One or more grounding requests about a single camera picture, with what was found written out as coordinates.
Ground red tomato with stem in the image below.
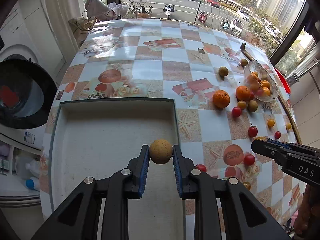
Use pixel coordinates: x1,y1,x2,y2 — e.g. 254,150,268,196
248,123,258,138

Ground dark yellow tomato low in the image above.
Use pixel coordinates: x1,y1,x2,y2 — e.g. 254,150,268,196
243,181,251,191

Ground red cherry tomato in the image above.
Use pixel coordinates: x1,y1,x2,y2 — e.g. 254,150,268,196
274,131,281,139

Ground red tomato low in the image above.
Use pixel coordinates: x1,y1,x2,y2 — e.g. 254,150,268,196
195,164,207,173

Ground red tomato stem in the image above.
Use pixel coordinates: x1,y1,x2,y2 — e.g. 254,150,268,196
244,154,255,166

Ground orange yellow cherry tomato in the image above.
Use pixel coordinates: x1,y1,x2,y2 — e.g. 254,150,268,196
255,137,267,141

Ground yellow tomato centre left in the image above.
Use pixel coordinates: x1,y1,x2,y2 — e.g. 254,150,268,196
267,119,275,128

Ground brown longan near mandarin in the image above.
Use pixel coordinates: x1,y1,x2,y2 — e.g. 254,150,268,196
247,100,258,113

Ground red tomato near small mandarin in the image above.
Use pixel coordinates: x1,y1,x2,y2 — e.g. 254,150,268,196
232,107,242,118

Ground white tray with green rim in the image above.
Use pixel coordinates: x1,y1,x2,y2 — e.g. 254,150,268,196
48,98,185,239

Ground greenish yellow tomato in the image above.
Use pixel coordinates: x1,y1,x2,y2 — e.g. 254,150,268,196
237,100,247,110

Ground red tomato beside mandarin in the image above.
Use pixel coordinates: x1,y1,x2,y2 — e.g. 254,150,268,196
249,92,255,101

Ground oranges in bowl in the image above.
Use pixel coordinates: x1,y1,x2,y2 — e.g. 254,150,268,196
246,72,271,98

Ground large orange mandarin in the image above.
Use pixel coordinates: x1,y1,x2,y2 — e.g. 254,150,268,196
235,86,251,101

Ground red plastic bucket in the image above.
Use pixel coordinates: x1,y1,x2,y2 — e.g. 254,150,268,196
275,68,291,95

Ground small orange mandarin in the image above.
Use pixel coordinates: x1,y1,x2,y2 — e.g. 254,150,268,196
212,90,230,109

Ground clear glass fruit bowl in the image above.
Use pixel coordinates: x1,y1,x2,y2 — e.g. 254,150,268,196
244,60,279,102

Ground white detergent bottle blue cap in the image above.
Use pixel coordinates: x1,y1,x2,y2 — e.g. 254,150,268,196
25,177,40,191

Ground longan behind bowl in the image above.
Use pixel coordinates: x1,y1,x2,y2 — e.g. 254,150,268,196
240,59,248,67

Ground white washing machine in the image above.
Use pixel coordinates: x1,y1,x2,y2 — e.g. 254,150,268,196
1,4,65,207

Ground white cloth on chair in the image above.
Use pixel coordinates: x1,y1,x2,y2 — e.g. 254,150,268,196
85,0,128,21

